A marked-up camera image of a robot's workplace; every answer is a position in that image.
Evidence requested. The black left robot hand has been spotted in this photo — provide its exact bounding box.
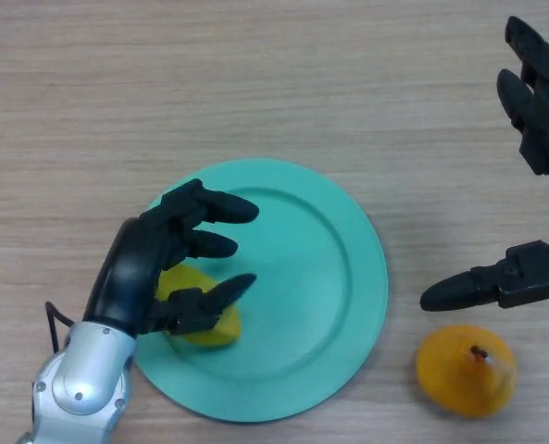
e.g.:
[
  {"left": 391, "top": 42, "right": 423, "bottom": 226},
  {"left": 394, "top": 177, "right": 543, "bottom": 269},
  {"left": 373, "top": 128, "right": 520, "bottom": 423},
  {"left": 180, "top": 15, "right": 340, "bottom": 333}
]
[{"left": 82, "top": 179, "right": 260, "bottom": 337}]

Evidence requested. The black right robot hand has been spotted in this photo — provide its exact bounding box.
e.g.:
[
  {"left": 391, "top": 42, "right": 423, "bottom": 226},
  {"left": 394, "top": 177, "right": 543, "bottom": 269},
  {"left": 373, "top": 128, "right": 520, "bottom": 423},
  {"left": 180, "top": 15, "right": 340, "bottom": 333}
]
[{"left": 419, "top": 16, "right": 549, "bottom": 313}]

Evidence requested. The yellow starfruit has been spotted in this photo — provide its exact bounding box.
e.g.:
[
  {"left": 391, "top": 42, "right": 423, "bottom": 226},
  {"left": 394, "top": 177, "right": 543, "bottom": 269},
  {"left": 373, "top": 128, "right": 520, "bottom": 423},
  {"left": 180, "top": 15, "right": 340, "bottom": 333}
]
[{"left": 155, "top": 264, "right": 244, "bottom": 351}]

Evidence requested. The green round plate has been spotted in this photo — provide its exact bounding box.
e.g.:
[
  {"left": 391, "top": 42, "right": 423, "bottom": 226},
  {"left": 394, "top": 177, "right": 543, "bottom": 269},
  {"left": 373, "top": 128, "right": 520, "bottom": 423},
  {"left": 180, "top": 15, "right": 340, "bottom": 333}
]
[{"left": 131, "top": 158, "right": 390, "bottom": 424}]

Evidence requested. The orange pear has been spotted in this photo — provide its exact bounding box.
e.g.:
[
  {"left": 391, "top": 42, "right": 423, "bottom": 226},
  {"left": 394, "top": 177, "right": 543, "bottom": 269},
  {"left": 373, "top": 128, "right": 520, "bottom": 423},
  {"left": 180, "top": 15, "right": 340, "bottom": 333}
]
[{"left": 415, "top": 324, "right": 518, "bottom": 419}]

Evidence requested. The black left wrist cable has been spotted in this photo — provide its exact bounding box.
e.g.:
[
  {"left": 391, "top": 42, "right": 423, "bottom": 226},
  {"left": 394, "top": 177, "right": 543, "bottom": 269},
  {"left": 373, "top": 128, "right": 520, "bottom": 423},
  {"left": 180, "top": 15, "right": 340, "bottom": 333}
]
[{"left": 44, "top": 301, "right": 79, "bottom": 356}]

